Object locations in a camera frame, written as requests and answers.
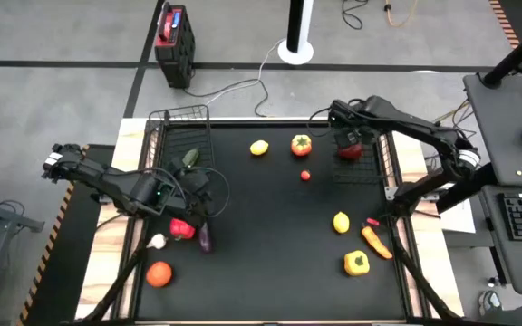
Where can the person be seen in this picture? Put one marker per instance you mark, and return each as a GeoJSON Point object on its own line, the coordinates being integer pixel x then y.
{"type": "Point", "coordinates": [490, 301]}

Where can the red bell pepper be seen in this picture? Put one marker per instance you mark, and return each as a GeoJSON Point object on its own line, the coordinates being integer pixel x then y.
{"type": "Point", "coordinates": [181, 228]}

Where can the white black pole stand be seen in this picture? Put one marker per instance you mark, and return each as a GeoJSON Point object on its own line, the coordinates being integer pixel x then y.
{"type": "Point", "coordinates": [295, 50]}

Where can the black hazard-striped floor mat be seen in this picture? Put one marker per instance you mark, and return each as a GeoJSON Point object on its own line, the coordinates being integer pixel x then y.
{"type": "Point", "coordinates": [75, 253]}
{"type": "Point", "coordinates": [515, 18]}

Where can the white paper sheet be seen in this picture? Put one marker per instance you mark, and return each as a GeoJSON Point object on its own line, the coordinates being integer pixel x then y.
{"type": "Point", "coordinates": [459, 219]}

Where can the orange-red tomato green stem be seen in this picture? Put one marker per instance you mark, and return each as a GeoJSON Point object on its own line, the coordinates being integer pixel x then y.
{"type": "Point", "coordinates": [301, 145]}

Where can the small red cherry tomato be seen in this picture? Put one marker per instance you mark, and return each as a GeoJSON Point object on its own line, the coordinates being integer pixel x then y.
{"type": "Point", "coordinates": [305, 175]}

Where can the black desk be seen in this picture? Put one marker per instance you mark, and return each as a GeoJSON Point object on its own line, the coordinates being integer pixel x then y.
{"type": "Point", "coordinates": [505, 127]}

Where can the yellow lemon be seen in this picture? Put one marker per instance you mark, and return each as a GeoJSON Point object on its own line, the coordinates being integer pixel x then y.
{"type": "Point", "coordinates": [259, 147]}
{"type": "Point", "coordinates": [341, 222]}

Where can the black and red battery box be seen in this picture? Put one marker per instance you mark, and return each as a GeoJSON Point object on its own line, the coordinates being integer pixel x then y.
{"type": "Point", "coordinates": [175, 50]}

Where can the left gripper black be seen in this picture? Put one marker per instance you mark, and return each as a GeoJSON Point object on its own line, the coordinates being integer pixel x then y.
{"type": "Point", "coordinates": [190, 192]}

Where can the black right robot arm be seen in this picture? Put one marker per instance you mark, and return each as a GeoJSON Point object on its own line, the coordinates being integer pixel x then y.
{"type": "Point", "coordinates": [424, 127]}

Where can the purple eggplant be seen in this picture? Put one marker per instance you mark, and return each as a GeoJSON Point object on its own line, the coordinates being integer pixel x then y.
{"type": "Point", "coordinates": [205, 237]}

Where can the green cucumber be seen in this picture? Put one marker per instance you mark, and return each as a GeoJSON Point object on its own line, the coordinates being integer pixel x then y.
{"type": "Point", "coordinates": [190, 157]}

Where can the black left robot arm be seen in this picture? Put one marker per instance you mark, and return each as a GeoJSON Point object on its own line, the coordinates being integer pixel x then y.
{"type": "Point", "coordinates": [102, 181]}

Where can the small red produce piece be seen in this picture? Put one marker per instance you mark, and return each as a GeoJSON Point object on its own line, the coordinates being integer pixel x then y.
{"type": "Point", "coordinates": [373, 222]}

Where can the round orange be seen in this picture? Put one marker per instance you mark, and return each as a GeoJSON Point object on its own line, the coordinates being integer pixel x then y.
{"type": "Point", "coordinates": [159, 274]}

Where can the white garlic bulb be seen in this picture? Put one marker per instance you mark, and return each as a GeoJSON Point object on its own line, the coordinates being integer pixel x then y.
{"type": "Point", "coordinates": [157, 241]}

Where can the yellow bell pepper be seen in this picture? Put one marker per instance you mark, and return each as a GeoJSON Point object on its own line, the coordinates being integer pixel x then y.
{"type": "Point", "coordinates": [356, 263]}

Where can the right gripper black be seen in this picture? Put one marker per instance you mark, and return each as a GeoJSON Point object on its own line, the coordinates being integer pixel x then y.
{"type": "Point", "coordinates": [350, 124]}

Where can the black table mat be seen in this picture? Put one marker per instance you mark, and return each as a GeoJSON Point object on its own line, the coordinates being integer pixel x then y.
{"type": "Point", "coordinates": [265, 280]}

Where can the orange carrot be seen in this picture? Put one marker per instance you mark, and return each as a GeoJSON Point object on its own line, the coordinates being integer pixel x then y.
{"type": "Point", "coordinates": [376, 242]}

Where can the dark red round fruit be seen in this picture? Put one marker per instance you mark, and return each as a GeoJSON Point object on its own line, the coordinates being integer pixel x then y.
{"type": "Point", "coordinates": [350, 151]}

